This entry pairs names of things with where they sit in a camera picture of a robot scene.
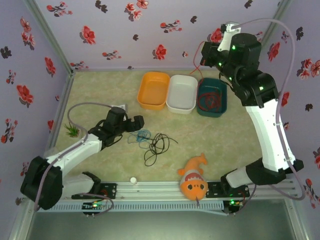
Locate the grey right arm cable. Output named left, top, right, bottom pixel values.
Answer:
left=226, top=18, right=307, bottom=216

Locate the black cable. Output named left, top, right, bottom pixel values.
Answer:
left=143, top=133, right=179, bottom=167

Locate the white plastic bin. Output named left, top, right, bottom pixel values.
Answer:
left=165, top=74, right=198, bottom=115

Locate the long aluminium wall rail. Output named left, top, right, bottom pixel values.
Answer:
left=72, top=67, right=248, bottom=74

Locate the orange fish plush toy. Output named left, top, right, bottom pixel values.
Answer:
left=177, top=152, right=209, bottom=201

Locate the small green plant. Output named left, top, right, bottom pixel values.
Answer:
left=63, top=123, right=81, bottom=138

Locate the orange plastic bin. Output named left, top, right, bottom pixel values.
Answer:
left=136, top=71, right=171, bottom=111

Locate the grey left arm cable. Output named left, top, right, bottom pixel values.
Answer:
left=33, top=101, right=116, bottom=216

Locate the blue cable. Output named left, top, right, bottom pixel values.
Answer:
left=127, top=129, right=152, bottom=149

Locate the teal plastic bin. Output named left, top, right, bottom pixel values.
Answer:
left=196, top=77, right=228, bottom=118

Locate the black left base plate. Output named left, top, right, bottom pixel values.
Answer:
left=71, top=183, right=118, bottom=200

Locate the wide aluminium base rail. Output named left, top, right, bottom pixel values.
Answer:
left=23, top=179, right=297, bottom=201

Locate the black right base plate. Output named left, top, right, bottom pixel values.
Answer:
left=206, top=181, right=250, bottom=199

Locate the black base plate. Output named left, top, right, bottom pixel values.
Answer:
left=206, top=181, right=250, bottom=199
left=71, top=183, right=118, bottom=200

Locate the white slotted cable duct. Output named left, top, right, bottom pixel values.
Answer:
left=33, top=200, right=225, bottom=213

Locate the aluminium corner post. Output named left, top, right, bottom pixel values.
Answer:
left=23, top=0, right=76, bottom=75
left=245, top=0, right=293, bottom=73

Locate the red cable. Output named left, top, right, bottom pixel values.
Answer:
left=190, top=41, right=224, bottom=113

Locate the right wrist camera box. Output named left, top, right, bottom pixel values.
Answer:
left=217, top=23, right=242, bottom=53

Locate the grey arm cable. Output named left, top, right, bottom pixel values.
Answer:
left=226, top=18, right=307, bottom=216
left=33, top=101, right=116, bottom=216

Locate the small circuit board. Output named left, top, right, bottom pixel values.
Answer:
left=83, top=201, right=107, bottom=213
left=224, top=199, right=245, bottom=213

